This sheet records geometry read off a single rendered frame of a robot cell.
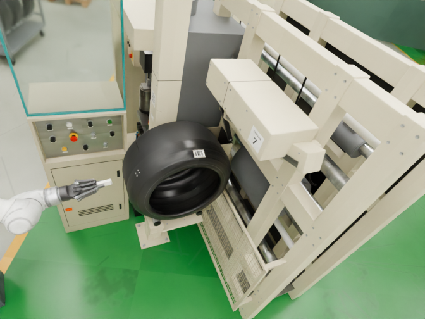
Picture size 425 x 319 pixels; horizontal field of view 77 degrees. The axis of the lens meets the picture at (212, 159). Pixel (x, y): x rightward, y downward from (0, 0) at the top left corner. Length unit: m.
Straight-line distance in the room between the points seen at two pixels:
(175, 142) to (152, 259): 1.49
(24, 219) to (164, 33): 0.97
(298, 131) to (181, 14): 0.72
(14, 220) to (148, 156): 0.58
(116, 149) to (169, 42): 1.02
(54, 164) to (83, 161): 0.17
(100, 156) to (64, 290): 1.11
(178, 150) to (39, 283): 1.73
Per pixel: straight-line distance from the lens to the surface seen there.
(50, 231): 2.84
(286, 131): 1.08
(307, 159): 1.11
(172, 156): 1.29
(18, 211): 1.32
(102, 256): 2.64
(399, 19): 12.12
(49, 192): 1.46
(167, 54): 1.39
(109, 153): 2.10
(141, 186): 1.36
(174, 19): 1.34
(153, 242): 2.65
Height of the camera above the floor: 2.36
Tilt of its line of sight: 43 degrees down
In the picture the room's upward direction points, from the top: 16 degrees clockwise
